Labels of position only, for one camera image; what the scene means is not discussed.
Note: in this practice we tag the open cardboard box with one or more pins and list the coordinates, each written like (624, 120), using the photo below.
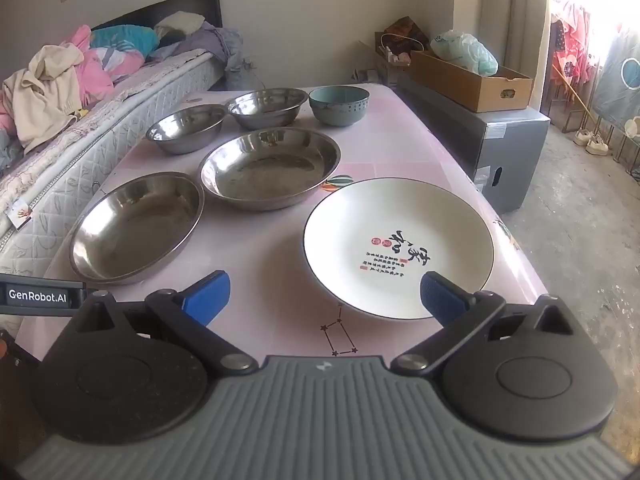
(392, 67)

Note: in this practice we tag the pink printed tablecloth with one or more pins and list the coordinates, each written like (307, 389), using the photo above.
(250, 250)

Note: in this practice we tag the pink hanging clothes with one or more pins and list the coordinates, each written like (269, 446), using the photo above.
(570, 35)

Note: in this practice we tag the grey carton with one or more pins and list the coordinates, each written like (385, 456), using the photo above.
(500, 160)

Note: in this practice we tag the brown cardboard box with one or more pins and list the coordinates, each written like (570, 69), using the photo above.
(475, 90)

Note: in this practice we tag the large steel plate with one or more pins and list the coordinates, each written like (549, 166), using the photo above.
(270, 170)

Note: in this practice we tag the blue printed cloth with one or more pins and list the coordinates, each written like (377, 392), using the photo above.
(617, 80)

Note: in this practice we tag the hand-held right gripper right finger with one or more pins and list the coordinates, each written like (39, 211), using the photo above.
(440, 296)

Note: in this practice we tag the mattress paper tag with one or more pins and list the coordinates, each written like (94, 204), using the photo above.
(21, 215)

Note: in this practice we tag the white quilted mattress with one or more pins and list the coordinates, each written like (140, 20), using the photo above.
(75, 175)

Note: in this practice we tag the teal printed cloth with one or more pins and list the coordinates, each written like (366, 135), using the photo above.
(125, 37)

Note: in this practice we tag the grey-purple cloth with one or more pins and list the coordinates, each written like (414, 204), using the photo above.
(215, 42)

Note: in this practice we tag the cream garment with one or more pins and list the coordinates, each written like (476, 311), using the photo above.
(45, 90)

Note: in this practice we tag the white printed ceramic plate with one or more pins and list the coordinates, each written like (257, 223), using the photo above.
(350, 240)

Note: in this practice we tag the shallow steel plate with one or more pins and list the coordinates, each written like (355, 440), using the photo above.
(135, 225)

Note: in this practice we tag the pile of clothes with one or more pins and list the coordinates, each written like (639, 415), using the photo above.
(97, 72)

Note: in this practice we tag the white shoe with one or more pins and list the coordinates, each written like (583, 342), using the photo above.
(583, 137)
(598, 146)

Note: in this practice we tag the wooden stick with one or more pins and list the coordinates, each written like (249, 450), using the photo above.
(575, 92)

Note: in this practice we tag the teal ceramic bowl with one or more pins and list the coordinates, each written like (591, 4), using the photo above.
(340, 110)

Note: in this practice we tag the dark wooden headboard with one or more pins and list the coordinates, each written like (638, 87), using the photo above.
(200, 5)

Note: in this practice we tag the pale green plastic bag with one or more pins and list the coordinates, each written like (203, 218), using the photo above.
(465, 50)

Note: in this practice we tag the cream pillow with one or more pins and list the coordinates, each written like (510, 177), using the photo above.
(180, 22)

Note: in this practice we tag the dark red bag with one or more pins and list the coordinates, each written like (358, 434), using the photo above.
(407, 32)

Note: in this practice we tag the small steel bowl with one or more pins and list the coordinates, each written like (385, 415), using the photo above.
(265, 110)
(185, 130)

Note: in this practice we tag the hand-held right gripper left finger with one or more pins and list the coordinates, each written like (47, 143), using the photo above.
(207, 296)

